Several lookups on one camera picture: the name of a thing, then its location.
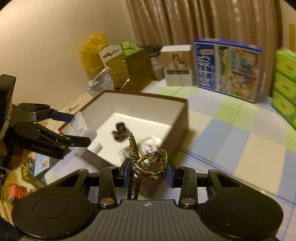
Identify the stack of green tissue packs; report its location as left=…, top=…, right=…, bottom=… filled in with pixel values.
left=272, top=47, right=296, bottom=130

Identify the brown velvet scrunchie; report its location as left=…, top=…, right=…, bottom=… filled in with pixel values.
left=111, top=122, right=130, bottom=142

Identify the yellow plastic bag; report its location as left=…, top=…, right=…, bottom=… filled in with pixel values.
left=80, top=32, right=109, bottom=75

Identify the green lip balm card pack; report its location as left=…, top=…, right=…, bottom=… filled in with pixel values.
left=118, top=136, right=162, bottom=163

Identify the crumpled white plastic bag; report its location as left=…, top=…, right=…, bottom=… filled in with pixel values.
left=87, top=67, right=115, bottom=96

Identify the checked cloth desktop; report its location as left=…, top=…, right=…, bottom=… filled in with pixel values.
left=45, top=79, right=296, bottom=241

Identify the plain brown cardboard box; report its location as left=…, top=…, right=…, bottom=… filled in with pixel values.
left=125, top=47, right=154, bottom=92

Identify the orange packet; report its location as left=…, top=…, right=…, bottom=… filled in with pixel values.
left=7, top=185, right=30, bottom=200

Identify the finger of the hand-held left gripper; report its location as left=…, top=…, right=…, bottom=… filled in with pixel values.
left=18, top=103, right=75, bottom=123
left=14, top=122, right=92, bottom=149

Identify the brown cardboard storage box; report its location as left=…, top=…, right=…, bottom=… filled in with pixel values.
left=58, top=90, right=189, bottom=198

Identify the small white bottle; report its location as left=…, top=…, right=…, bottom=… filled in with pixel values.
left=90, top=141, right=102, bottom=154

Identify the small green tissue box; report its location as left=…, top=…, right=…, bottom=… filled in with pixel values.
left=121, top=40, right=141, bottom=56

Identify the clear floss pick box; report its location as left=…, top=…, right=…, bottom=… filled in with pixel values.
left=70, top=111, right=97, bottom=156

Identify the cardboard box with scalloped flap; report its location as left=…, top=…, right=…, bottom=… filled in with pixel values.
left=98, top=44, right=127, bottom=90

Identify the blue milk carton box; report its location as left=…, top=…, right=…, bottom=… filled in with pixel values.
left=192, top=38, right=263, bottom=103

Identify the beige curtain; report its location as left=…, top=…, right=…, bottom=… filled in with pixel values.
left=125, top=0, right=285, bottom=51

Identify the dark fluffy rug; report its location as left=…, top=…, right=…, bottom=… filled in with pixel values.
left=0, top=215, right=19, bottom=241

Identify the white product box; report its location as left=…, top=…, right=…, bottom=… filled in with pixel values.
left=160, top=44, right=193, bottom=87

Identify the light blue printed box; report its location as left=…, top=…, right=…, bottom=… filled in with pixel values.
left=33, top=154, right=60, bottom=183

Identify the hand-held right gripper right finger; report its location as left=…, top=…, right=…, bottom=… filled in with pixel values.
left=165, top=160, right=241, bottom=208

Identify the leopard print hair clip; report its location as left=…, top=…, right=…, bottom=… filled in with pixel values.
left=127, top=133, right=168, bottom=200

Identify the metal mesh container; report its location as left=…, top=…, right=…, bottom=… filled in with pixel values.
left=148, top=46, right=164, bottom=81

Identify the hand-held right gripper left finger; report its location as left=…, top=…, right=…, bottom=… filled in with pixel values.
left=55, top=158, right=132, bottom=208

